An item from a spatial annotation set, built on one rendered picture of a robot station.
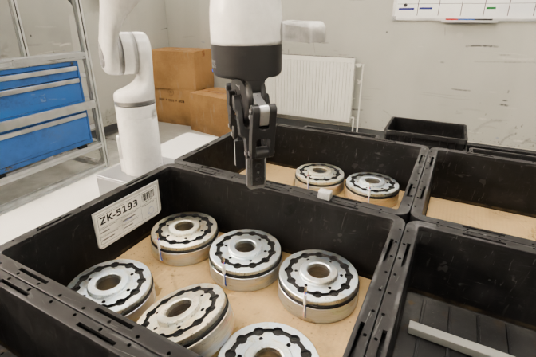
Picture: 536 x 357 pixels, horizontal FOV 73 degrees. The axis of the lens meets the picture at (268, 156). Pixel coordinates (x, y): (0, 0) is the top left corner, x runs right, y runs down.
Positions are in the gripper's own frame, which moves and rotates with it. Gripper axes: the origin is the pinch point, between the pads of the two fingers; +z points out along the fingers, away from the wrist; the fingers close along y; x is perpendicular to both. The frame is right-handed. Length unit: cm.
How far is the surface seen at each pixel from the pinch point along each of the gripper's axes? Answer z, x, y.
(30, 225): 30, -42, -49
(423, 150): 7.4, 37.7, -14.0
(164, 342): 7.3, -11.2, 16.1
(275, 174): 17.3, 14.1, -32.7
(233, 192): 9.3, 0.1, -11.4
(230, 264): 14.4, -2.8, -0.5
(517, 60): 19, 266, -185
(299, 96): 62, 127, -299
